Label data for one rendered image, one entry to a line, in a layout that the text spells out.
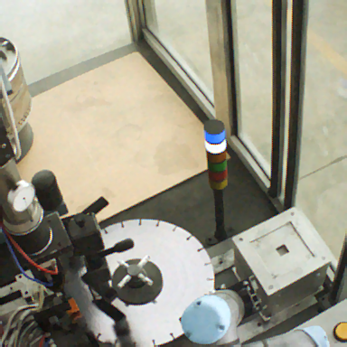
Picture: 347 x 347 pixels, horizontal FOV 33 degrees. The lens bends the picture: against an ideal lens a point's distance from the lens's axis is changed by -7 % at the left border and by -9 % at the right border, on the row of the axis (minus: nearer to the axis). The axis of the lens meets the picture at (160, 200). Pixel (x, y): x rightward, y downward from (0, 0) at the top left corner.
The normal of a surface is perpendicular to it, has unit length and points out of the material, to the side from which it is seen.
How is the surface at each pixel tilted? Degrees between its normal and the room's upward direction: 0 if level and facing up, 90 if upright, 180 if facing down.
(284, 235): 0
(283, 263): 0
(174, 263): 0
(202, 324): 36
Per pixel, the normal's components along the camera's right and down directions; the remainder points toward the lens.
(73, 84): -0.11, -0.60
